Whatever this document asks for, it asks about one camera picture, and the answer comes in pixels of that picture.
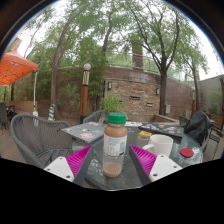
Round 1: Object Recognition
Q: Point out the green-capped brown drink bottle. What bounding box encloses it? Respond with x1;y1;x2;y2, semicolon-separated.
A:
102;112;129;179

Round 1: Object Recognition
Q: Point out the potted green plant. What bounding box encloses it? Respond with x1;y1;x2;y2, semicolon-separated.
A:
99;93;126;116

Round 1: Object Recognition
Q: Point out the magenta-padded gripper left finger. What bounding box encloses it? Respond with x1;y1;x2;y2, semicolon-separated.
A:
43;145;96;187

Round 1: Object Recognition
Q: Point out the wooden globe lamp post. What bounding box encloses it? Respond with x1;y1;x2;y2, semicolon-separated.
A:
79;63;92;124

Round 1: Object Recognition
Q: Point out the grey laptop with stickers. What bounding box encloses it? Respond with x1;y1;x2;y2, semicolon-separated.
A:
60;122;107;144

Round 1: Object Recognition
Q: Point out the black laptop with stickers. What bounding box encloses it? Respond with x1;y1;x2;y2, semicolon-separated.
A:
138;122;185;138

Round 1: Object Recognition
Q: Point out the orange canopy tent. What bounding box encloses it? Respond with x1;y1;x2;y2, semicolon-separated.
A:
0;48;40;118

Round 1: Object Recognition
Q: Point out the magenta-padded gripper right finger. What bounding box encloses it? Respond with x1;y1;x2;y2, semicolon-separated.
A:
128;143;184;186

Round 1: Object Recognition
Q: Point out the yellow card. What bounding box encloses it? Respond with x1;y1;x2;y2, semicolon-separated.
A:
138;130;153;138

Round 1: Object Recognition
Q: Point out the dark patio chair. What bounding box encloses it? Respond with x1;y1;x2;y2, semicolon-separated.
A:
0;101;16;131

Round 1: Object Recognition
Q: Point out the dark-trunk tree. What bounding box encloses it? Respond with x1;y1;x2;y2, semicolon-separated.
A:
128;0;201;117

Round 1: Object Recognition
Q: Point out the white ceramic mug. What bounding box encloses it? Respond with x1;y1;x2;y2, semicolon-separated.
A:
142;134;174;158

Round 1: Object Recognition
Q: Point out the black jacket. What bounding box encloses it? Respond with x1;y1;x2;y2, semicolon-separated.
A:
183;110;211;147

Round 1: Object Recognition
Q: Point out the black metal patio chair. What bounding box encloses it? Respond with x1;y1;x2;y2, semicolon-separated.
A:
209;124;224;161

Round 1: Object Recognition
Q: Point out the leaning brown-trunk tree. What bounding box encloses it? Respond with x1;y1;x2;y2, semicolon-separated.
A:
33;0;111;119

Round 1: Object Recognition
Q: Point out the blue yellow striped cone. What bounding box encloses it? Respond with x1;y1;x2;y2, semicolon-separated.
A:
47;103;56;122

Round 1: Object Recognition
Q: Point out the flat round red coaster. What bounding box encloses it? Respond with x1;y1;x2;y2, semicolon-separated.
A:
179;147;195;159

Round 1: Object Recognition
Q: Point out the white printed paper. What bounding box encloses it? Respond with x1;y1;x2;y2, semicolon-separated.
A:
124;121;144;128

